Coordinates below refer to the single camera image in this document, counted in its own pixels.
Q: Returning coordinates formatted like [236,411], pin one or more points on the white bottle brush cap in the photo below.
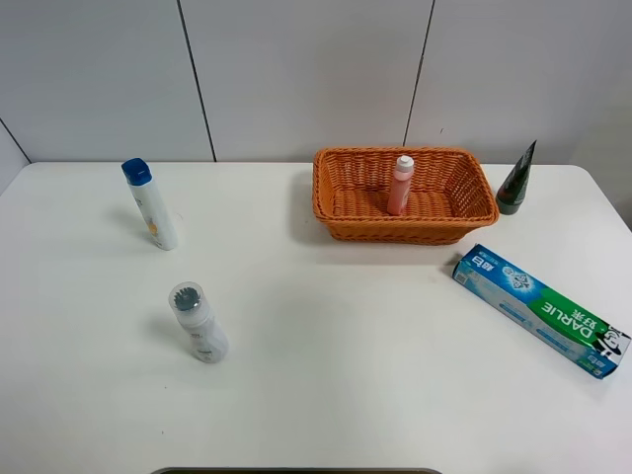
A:
[194,314]

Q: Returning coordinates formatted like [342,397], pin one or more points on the orange wicker basket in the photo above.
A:
[448,198]

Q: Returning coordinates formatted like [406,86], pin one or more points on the Darlie toothpaste box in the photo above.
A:
[574,332]

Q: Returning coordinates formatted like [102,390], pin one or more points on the white bottle blue cap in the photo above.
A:
[150,204]

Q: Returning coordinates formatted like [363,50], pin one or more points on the pink bottle white cap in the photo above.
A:
[400,185]

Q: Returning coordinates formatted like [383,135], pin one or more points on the dark green tube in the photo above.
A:
[511,193]

